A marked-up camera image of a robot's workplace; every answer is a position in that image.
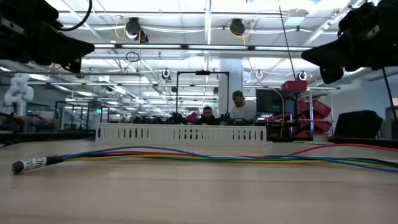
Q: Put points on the black connector with white label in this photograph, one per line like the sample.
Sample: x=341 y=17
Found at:
x=34 y=163

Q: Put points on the metal shelf rack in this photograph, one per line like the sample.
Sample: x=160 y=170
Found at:
x=311 y=105

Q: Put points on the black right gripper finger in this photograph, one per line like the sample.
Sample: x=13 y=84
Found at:
x=342 y=53
x=331 y=75

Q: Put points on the black monitor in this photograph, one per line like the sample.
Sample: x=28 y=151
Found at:
x=273 y=101

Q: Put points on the white pillar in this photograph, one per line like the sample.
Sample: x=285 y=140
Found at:
x=230 y=77

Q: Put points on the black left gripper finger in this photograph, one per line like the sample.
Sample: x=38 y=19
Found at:
x=56 y=46
x=74 y=66

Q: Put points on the long overhead light bar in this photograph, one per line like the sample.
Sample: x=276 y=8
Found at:
x=186 y=47

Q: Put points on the black workstation frame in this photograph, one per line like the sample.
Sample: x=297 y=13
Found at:
x=202 y=72

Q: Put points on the red storage box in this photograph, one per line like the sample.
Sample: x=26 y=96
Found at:
x=293 y=86

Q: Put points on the person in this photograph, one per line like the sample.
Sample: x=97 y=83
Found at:
x=244 y=110
x=207 y=119

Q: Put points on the red storage bin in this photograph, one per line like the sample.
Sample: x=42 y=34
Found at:
x=320 y=109
x=321 y=126

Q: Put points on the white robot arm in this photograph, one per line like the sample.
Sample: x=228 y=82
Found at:
x=18 y=93

